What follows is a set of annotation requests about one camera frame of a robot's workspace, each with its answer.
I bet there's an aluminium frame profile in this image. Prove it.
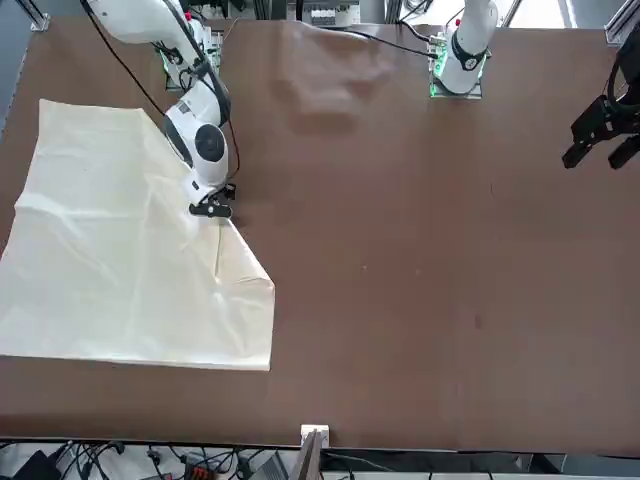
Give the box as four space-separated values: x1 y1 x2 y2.
603 0 640 45
28 0 52 32

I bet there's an aluminium frame post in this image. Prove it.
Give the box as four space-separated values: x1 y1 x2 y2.
291 423 332 480

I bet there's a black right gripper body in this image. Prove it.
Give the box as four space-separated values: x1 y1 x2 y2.
198 183 237 207

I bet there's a white power strip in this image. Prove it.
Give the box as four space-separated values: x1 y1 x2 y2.
308 0 362 27

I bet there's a long black table cable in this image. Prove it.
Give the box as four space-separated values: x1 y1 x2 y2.
299 20 437 59

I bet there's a cream white tablecloth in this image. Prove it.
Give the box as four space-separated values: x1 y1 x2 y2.
0 98 276 373

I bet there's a black cable along right arm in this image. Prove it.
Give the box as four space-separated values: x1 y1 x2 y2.
82 0 242 182

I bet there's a thin grey cable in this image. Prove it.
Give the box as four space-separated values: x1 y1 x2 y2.
218 13 248 49

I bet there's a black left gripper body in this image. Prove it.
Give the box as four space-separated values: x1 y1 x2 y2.
613 30 640 116

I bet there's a grey metal box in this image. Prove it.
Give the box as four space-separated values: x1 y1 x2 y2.
248 449 291 480

